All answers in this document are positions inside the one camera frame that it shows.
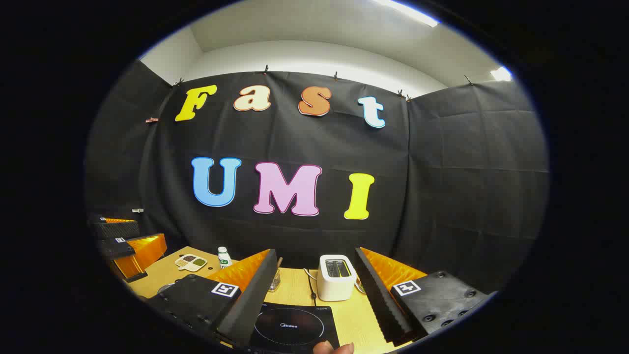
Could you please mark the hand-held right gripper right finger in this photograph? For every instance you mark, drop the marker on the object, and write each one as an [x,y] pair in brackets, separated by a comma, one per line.
[381,305]

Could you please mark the small ceiling light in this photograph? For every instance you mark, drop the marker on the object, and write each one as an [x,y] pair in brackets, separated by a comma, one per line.
[501,74]

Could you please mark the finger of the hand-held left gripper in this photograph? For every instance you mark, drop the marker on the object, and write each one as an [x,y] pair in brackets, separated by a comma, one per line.
[115,230]
[140,250]

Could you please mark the divided dish of beans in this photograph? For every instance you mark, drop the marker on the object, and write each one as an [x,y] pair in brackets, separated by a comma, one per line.
[190,262]

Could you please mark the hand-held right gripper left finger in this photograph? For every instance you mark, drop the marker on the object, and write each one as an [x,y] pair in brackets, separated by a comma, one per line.
[250,305]

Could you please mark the black induction cooktop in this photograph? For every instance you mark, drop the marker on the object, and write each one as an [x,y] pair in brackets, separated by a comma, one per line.
[295,329]

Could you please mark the long ceiling light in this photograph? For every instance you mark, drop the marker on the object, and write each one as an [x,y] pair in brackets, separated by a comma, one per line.
[408,12]

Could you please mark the white toaster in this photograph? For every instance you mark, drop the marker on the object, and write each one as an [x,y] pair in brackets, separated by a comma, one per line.
[335,285]

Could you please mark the white green-label bottle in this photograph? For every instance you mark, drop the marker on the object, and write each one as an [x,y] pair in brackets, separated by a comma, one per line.
[224,258]

